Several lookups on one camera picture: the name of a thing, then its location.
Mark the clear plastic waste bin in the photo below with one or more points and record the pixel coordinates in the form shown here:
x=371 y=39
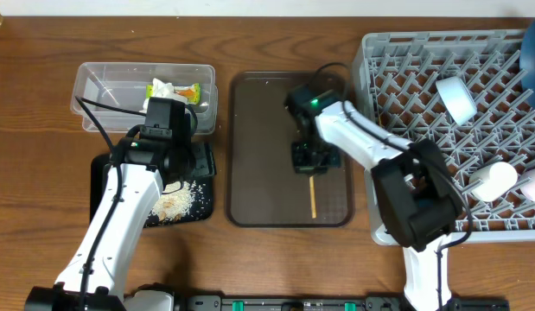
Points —
x=120 y=87

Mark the dark blue plate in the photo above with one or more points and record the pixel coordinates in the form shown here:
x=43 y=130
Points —
x=527 y=61

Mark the cream plastic cup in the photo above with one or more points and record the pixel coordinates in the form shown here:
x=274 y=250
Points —
x=496 y=179

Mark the white tissue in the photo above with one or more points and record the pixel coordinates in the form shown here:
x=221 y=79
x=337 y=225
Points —
x=158 y=89

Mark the light blue bowl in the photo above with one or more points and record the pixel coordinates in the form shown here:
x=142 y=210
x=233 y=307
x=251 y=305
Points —
x=456 y=99

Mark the grey dishwasher rack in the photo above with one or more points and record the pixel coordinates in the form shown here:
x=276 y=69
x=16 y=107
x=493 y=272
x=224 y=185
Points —
x=395 y=76

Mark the green yellow snack wrapper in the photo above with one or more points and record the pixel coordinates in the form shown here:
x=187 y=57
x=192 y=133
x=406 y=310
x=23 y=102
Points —
x=189 y=94

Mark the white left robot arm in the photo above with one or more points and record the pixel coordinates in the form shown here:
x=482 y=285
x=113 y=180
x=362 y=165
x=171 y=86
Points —
x=95 y=277

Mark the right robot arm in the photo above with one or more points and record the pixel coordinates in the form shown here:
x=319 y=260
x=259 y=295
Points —
x=416 y=197

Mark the wooden chopstick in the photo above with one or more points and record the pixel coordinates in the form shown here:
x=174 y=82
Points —
x=312 y=197

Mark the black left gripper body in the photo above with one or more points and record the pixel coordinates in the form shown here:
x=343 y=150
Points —
x=205 y=160

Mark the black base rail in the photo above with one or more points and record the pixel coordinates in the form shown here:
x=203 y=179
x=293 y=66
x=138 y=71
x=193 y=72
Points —
x=293 y=303

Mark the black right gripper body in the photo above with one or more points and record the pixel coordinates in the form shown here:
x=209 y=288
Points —
x=315 y=155

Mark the pink plastic cup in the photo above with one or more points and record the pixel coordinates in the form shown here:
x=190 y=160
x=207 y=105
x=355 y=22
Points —
x=528 y=189

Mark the pile of cooked rice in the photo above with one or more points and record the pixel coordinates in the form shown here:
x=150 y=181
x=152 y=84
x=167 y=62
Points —
x=179 y=200

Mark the brown serving tray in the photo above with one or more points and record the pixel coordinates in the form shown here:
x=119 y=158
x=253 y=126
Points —
x=263 y=189

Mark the black plastic tray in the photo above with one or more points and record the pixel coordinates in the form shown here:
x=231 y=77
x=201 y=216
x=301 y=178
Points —
x=147 y=156

